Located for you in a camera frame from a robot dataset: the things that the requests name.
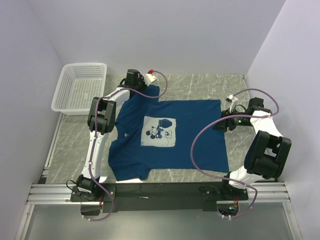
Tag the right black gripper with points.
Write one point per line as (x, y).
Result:
(221, 126)

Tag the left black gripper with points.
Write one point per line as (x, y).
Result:
(141, 79)

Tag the blue printed t-shirt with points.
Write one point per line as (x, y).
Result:
(154, 134)

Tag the white perforated plastic basket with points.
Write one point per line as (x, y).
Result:
(77, 85)

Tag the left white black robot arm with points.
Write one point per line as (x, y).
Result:
(101, 121)

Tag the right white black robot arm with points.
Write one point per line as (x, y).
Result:
(266, 156)

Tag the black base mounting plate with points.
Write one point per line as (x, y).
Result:
(157, 197)

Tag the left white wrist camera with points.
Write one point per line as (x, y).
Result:
(150, 77)

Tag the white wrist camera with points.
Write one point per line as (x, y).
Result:
(233, 100)
(150, 77)

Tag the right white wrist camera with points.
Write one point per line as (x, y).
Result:
(233, 100)

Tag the aluminium extrusion rail frame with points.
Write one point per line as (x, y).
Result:
(67, 154)

